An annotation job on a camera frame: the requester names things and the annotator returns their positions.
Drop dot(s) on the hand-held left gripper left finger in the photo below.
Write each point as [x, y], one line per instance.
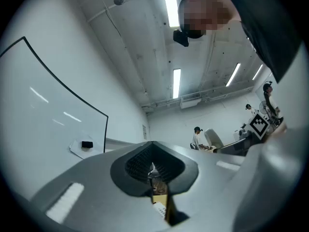
[91, 192]

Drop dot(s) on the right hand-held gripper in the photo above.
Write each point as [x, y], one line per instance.
[259, 127]

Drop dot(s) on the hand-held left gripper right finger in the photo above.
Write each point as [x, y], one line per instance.
[205, 182]

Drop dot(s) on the standing fan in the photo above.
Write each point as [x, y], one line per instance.
[262, 107]

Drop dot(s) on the white paper sheet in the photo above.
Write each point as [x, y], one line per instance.
[77, 151]

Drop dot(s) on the white chair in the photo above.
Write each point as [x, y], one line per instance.
[213, 139]

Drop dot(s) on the black whiteboard eraser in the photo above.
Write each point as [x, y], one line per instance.
[87, 144]

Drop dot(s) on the white desk telephone base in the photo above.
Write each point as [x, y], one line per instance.
[159, 210]

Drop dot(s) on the long ceiling light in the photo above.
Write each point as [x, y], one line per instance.
[176, 83]
[257, 72]
[170, 4]
[233, 74]

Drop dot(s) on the white air conditioner unit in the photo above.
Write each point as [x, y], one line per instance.
[190, 102]

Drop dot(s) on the black-framed whiteboard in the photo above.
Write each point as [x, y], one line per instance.
[48, 105]

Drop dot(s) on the person's black shirt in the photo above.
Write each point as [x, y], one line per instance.
[270, 28]

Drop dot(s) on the person's head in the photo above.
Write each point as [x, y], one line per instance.
[207, 13]

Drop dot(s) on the black head-mounted camera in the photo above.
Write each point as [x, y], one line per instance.
[181, 38]

